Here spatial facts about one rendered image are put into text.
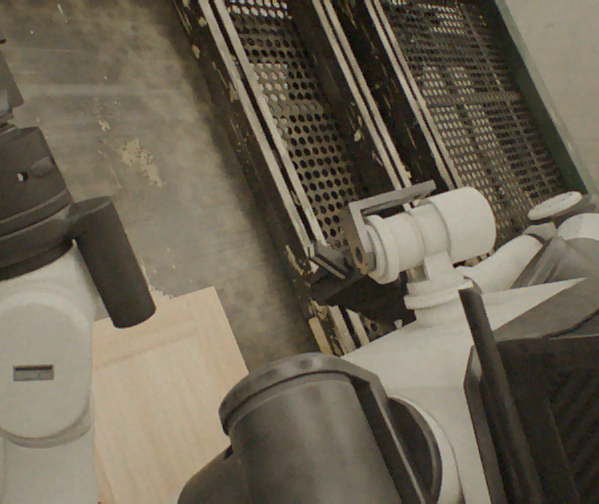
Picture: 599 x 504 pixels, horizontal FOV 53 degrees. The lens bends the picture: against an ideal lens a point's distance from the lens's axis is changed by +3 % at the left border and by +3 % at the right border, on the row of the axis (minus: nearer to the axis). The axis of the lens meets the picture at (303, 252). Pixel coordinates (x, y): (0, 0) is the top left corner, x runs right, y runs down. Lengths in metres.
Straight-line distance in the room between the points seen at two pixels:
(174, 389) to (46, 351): 0.48
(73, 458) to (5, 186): 0.22
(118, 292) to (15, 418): 0.10
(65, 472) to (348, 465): 0.24
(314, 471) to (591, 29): 6.01
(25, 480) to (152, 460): 0.36
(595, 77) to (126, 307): 5.91
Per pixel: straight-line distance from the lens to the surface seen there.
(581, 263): 0.73
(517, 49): 2.25
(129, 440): 0.86
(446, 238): 0.55
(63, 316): 0.42
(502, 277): 0.94
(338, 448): 0.37
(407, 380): 0.46
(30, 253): 0.43
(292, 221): 1.05
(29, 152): 0.43
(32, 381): 0.45
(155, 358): 0.90
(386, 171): 1.31
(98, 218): 0.44
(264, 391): 0.38
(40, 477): 0.53
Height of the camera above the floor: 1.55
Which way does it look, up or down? 16 degrees down
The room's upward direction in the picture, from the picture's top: straight up
